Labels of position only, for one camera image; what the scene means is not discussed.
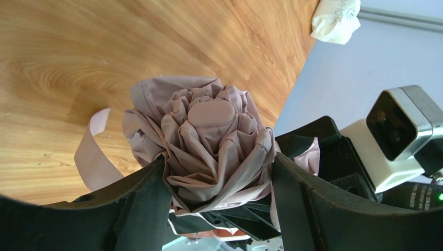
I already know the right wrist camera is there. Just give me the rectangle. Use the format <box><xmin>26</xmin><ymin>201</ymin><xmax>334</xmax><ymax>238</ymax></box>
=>
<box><xmin>340</xmin><ymin>85</ymin><xmax>442</xmax><ymax>193</ymax></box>

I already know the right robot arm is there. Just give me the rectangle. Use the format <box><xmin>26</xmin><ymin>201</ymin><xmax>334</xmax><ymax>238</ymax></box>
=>
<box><xmin>277</xmin><ymin>116</ymin><xmax>442</xmax><ymax>211</ymax></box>

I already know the pink folding umbrella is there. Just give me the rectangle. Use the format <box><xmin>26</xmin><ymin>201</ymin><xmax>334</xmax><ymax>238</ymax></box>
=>
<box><xmin>73</xmin><ymin>76</ymin><xmax>321</xmax><ymax>243</ymax></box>

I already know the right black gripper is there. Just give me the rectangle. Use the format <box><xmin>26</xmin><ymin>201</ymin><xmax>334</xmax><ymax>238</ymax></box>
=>
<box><xmin>276</xmin><ymin>116</ymin><xmax>382</xmax><ymax>202</ymax></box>

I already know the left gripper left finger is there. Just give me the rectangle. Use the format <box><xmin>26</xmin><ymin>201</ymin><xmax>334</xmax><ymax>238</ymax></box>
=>
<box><xmin>1</xmin><ymin>158</ymin><xmax>171</xmax><ymax>250</ymax></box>

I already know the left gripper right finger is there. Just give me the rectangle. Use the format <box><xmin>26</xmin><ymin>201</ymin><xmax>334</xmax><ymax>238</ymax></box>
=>
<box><xmin>272</xmin><ymin>153</ymin><xmax>442</xmax><ymax>250</ymax></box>

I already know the white crumpled plastic bag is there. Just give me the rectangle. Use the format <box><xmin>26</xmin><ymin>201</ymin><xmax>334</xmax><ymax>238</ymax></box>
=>
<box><xmin>310</xmin><ymin>0</ymin><xmax>361</xmax><ymax>45</ymax></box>

